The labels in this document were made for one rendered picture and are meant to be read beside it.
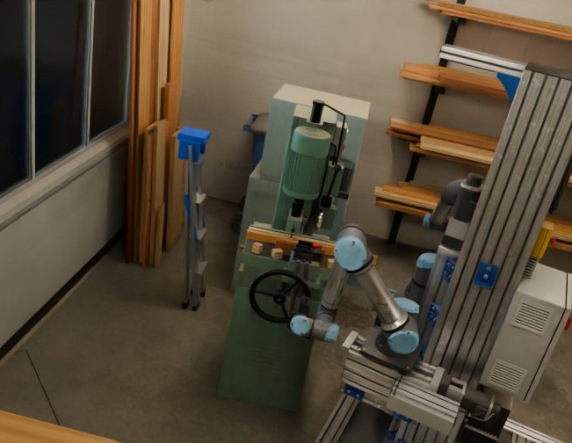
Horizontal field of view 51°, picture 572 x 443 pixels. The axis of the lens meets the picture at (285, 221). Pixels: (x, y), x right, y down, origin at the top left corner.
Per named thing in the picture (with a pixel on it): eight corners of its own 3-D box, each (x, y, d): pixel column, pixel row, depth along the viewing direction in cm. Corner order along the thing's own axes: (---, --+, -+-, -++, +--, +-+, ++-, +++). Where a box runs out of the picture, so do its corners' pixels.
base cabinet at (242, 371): (215, 395, 327) (235, 286, 296) (233, 333, 379) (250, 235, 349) (297, 412, 326) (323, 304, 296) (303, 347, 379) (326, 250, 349)
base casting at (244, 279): (235, 286, 297) (237, 270, 293) (250, 235, 349) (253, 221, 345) (323, 303, 297) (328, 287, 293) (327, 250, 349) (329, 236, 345)
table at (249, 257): (236, 272, 283) (238, 262, 280) (246, 243, 310) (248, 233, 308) (363, 298, 282) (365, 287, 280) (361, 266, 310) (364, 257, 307)
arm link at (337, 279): (343, 211, 239) (312, 310, 260) (341, 221, 229) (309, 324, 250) (371, 219, 239) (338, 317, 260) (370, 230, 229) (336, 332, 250)
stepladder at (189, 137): (175, 308, 394) (174, 134, 344) (185, 289, 416) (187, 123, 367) (199, 312, 392) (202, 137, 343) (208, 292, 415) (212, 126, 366)
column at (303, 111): (267, 243, 324) (292, 114, 293) (271, 225, 344) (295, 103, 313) (308, 250, 324) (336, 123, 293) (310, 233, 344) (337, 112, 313)
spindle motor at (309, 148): (280, 196, 283) (293, 134, 270) (284, 183, 299) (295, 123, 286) (317, 203, 283) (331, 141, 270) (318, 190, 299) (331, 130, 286)
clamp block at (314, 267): (285, 277, 281) (288, 260, 277) (287, 263, 293) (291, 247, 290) (316, 283, 281) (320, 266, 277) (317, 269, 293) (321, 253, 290)
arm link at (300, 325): (308, 338, 236) (287, 333, 237) (308, 336, 247) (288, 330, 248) (313, 319, 237) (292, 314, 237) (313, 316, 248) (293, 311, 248)
